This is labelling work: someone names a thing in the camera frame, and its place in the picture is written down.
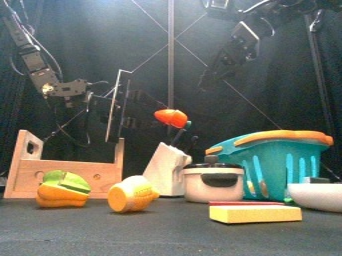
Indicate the red flat board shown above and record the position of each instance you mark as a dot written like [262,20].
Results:
[244,202]

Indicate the dark slanted frame pole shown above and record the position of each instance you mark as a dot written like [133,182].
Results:
[318,73]

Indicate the yellow toy corn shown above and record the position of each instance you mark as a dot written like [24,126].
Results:
[128,195]

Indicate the wooden crate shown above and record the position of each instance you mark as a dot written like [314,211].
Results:
[26,173]

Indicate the white toy pot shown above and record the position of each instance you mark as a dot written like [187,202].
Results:
[213,186]

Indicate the grey metal frame pole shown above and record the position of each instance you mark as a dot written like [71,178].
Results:
[171,50]

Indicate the small grey box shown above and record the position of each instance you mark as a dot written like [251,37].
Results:
[315,180]

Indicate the small green toy piece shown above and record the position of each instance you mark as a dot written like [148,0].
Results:
[288,200]

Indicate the black pot lid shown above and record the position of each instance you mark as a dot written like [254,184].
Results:
[213,164]

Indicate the white knife block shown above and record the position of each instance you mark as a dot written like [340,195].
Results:
[165,170]

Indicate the white bowl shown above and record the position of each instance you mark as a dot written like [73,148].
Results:
[318,196]

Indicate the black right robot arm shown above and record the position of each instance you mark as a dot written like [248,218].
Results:
[284,10]

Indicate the yellow sponge block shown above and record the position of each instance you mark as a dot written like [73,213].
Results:
[254,214]

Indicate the orange toy carrot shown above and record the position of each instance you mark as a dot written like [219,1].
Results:
[171,118]

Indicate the orange and green toy pepper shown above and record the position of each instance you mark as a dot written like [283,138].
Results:
[61,190]

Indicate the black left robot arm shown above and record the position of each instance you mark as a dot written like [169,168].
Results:
[37,68]

